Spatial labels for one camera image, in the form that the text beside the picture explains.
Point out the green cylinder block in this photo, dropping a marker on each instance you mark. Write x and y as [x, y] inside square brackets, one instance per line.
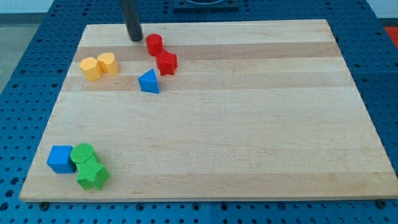
[82, 153]

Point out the wooden board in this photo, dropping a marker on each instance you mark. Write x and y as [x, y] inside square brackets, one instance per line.
[256, 110]

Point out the blue cube block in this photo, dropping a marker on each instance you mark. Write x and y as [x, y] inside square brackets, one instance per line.
[59, 160]

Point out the yellow hexagon block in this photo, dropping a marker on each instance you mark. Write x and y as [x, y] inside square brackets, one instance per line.
[91, 68]

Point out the green star block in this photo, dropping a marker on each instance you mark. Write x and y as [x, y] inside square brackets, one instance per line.
[92, 174]

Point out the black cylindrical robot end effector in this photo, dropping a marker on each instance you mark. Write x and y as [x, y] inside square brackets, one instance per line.
[131, 18]

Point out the blue triangle block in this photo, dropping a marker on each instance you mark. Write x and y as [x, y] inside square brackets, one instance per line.
[148, 82]

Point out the red star block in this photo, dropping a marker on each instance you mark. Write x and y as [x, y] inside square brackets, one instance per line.
[166, 63]

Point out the red cylinder block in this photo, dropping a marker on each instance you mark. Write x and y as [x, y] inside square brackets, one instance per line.
[154, 44]

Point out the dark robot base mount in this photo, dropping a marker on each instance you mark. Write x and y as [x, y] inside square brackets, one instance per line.
[193, 5]

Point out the yellow heart block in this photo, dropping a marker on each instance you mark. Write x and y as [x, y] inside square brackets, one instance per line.
[108, 63]

